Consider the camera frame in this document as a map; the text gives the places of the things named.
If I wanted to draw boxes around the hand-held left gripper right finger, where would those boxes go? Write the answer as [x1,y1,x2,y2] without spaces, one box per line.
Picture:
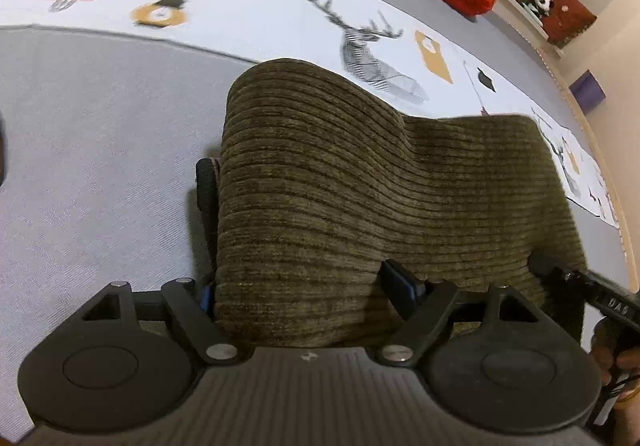
[375,259,552,370]

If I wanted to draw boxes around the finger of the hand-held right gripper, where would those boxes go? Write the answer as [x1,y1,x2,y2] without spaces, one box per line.
[528,251,603,294]

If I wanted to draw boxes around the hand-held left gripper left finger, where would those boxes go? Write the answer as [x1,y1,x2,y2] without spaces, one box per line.
[74,276,242,368]

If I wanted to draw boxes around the olive corduroy pants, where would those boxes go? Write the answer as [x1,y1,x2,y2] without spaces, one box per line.
[194,57,589,350]

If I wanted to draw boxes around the person's right hand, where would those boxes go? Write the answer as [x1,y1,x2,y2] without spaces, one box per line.
[588,318,640,410]

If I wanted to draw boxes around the purple box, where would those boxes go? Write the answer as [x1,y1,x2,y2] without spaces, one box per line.
[569,70,607,113]

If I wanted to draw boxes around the grey printed bed sheet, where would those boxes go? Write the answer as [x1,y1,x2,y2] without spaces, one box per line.
[0,0,637,442]

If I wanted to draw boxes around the dark red cushion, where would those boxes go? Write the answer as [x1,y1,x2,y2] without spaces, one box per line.
[542,0,599,47]

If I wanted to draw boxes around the white window ledge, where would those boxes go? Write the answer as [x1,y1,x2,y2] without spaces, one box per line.
[495,0,567,59]

